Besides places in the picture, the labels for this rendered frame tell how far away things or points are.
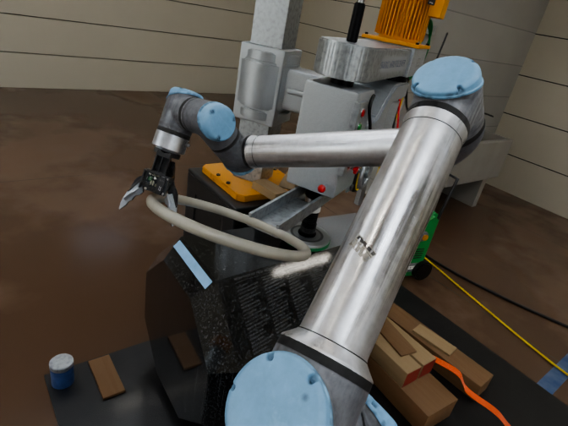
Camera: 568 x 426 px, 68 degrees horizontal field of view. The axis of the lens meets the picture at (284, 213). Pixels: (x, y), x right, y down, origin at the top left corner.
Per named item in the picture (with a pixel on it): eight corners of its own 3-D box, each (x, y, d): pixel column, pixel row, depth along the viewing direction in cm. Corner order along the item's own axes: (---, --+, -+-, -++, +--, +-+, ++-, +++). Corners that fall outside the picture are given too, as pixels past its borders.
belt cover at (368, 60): (374, 70, 233) (382, 39, 225) (417, 81, 224) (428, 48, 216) (297, 80, 154) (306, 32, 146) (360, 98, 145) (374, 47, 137)
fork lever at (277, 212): (317, 177, 204) (319, 167, 202) (353, 190, 197) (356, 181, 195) (237, 221, 146) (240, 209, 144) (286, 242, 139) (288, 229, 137)
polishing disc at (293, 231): (274, 235, 184) (275, 232, 184) (296, 219, 202) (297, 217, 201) (317, 253, 177) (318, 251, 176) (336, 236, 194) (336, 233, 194)
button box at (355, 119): (343, 170, 167) (361, 99, 155) (349, 172, 166) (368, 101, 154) (335, 175, 161) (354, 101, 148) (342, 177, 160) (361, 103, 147)
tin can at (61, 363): (73, 387, 196) (73, 368, 191) (50, 391, 192) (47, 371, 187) (74, 371, 204) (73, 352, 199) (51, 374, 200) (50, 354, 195)
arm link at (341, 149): (488, 140, 92) (237, 150, 125) (487, 100, 83) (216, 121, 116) (484, 183, 87) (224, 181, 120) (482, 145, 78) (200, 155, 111)
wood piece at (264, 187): (251, 188, 247) (252, 180, 245) (264, 185, 254) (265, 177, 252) (274, 202, 236) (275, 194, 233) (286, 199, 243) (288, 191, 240)
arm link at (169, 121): (186, 86, 106) (164, 81, 112) (170, 133, 107) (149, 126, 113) (213, 100, 113) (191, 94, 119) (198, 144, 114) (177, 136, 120)
